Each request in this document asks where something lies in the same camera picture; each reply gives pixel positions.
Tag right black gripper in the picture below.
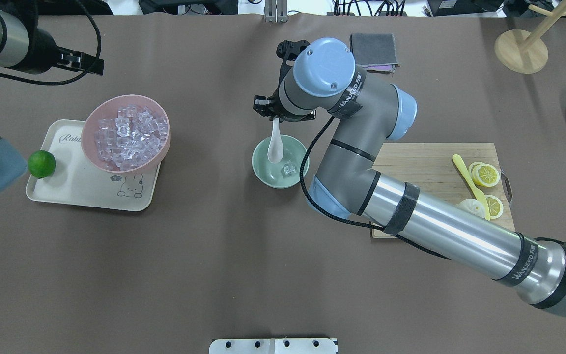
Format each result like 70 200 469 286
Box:
253 88 316 122

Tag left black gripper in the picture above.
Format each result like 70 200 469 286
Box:
30 29 104 76

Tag white ceramic spoon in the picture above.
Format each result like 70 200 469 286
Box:
267 117 284 164

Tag single clear ice cube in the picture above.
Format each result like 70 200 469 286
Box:
281 160 297 177

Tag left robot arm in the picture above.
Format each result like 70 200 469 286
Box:
0 0 104 192

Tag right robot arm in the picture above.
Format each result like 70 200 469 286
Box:
254 37 566 317

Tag mint green bowl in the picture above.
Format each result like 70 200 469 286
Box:
252 135 307 189

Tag pink bowl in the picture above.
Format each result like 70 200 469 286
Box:
82 94 170 174

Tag clear ice cubes pile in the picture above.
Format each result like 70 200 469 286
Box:
92 103 170 171

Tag grey folded cloth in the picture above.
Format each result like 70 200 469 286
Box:
349 33 401 74

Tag green lime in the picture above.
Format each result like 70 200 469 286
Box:
27 150 56 179

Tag beige rabbit tray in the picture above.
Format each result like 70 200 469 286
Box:
26 119 160 211

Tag bamboo cutting board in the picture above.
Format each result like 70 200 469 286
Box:
370 142 517 239

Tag yellow plastic knife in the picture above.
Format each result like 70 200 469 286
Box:
452 154 490 220

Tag stacked lemon slices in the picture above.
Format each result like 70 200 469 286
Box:
469 161 501 188

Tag single lemon slice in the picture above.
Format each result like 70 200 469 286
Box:
485 195 505 220

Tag wooden mug tree stand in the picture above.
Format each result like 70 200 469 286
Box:
494 0 566 74

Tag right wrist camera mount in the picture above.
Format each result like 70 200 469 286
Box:
276 40 310 84

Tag aluminium frame post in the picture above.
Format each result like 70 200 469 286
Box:
263 0 289 23

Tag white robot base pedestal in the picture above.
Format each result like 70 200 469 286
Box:
208 338 339 354

